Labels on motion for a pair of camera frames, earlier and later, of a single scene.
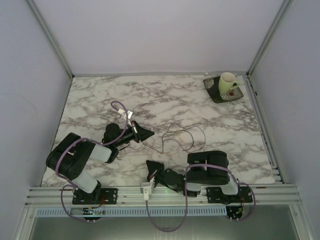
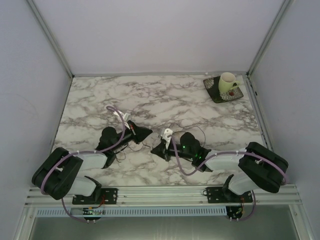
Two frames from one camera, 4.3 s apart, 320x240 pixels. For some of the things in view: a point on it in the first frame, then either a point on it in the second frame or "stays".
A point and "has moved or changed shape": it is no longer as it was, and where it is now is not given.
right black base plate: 216,195 stays
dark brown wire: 163,141 has moved or changed shape
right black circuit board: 234,212 stays
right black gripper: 153,167 -> 160,150
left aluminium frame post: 51,38 stays
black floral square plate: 212,85 stays
